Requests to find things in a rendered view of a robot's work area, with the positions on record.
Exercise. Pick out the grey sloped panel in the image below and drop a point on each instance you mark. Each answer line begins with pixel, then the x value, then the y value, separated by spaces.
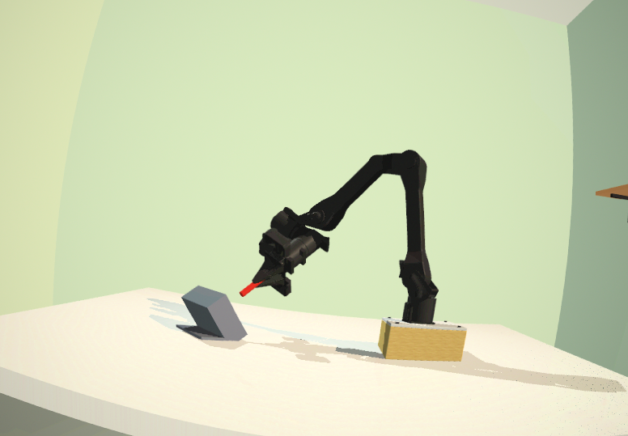
pixel 214 315

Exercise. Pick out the red peg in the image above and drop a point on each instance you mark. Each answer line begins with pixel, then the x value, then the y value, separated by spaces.
pixel 249 288

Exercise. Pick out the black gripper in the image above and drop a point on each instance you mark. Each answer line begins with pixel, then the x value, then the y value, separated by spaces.
pixel 288 253

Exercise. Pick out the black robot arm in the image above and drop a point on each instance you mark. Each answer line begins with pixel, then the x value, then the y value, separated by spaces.
pixel 327 214

